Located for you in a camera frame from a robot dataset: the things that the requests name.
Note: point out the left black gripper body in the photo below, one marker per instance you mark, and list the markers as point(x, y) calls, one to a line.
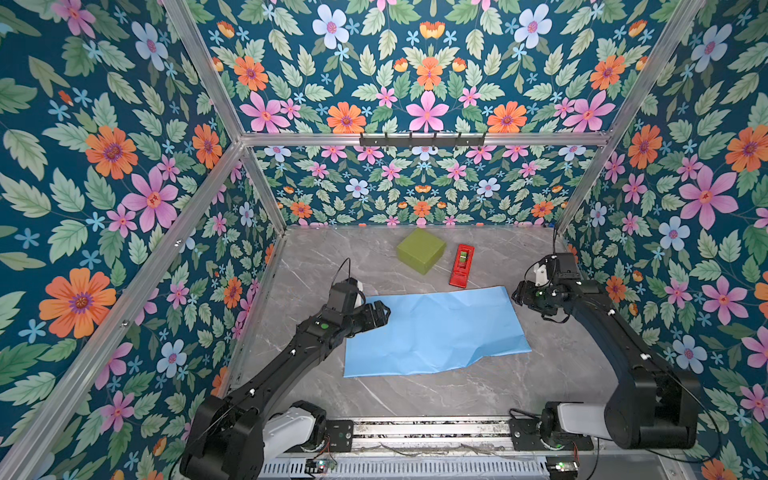
point(359, 321)

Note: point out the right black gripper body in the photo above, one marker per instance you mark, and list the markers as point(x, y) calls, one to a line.
point(536, 297)

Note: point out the light blue wrapping paper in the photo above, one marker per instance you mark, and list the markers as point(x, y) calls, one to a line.
point(437, 332)

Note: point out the green gift box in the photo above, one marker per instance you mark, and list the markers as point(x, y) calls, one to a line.
point(420, 250)

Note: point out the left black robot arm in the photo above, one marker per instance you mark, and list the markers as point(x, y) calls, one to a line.
point(234, 436)

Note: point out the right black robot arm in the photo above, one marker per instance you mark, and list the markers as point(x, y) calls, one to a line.
point(654, 405)

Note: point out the red tape dispenser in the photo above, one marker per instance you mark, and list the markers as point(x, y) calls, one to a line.
point(460, 275)

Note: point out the white ventilation grille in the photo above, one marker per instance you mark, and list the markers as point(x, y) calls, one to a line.
point(405, 468)

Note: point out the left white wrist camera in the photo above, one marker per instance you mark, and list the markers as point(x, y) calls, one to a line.
point(359, 299)

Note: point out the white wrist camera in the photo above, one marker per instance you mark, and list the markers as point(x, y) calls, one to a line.
point(541, 275)
point(359, 299)

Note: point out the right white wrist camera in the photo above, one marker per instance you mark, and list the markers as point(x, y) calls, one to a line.
point(541, 275)

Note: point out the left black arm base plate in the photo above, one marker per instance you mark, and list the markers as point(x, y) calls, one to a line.
point(335, 436)

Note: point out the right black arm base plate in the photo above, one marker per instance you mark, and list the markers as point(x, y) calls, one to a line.
point(526, 436)

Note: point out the aluminium front mounting rail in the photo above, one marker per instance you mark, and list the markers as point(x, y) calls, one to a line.
point(487, 435)

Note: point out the black hook rail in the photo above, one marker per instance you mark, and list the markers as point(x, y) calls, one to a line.
point(439, 140)

